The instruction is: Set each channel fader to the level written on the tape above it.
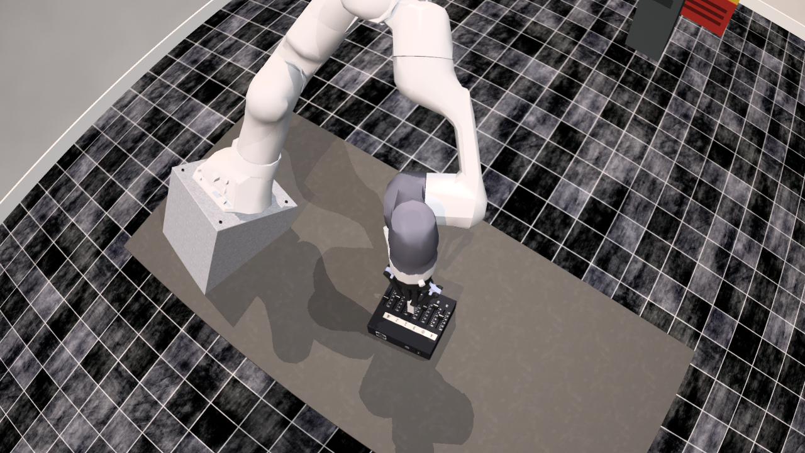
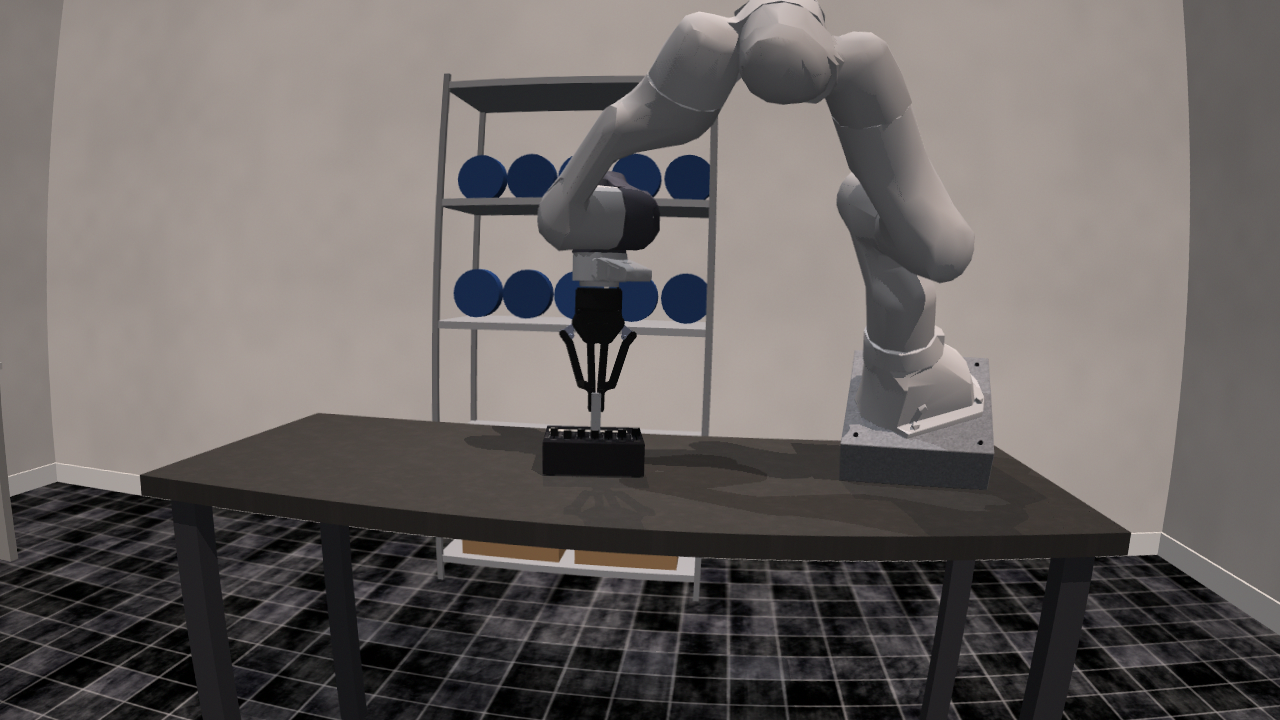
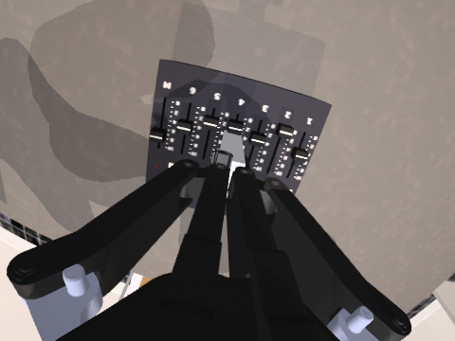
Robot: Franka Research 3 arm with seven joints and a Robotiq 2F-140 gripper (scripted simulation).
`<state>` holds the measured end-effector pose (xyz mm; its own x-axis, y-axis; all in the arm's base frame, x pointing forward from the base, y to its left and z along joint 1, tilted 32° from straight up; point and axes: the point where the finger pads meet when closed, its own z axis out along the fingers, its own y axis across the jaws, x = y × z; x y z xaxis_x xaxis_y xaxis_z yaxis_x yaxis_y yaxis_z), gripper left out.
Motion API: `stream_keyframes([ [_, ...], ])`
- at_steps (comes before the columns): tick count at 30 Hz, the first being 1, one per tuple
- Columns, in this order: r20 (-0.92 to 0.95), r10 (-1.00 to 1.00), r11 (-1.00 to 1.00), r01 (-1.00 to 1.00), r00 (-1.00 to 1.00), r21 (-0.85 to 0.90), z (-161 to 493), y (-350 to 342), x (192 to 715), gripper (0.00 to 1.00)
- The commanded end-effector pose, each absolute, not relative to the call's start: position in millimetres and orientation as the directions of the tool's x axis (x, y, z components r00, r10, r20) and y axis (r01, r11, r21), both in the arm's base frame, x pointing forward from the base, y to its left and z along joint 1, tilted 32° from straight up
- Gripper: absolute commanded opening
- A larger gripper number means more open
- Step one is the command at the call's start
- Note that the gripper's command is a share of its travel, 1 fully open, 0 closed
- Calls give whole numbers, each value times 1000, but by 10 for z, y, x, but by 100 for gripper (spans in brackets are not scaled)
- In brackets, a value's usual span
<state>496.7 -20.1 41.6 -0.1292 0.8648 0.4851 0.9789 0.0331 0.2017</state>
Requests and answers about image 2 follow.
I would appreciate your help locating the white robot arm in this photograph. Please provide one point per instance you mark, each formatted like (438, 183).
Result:
(786, 56)

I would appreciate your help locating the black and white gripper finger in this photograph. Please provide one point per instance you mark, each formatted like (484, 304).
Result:
(628, 336)
(567, 335)

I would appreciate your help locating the black lighting desk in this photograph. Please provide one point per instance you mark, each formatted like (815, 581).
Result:
(620, 453)

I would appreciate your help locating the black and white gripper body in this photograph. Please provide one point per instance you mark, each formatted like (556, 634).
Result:
(598, 306)

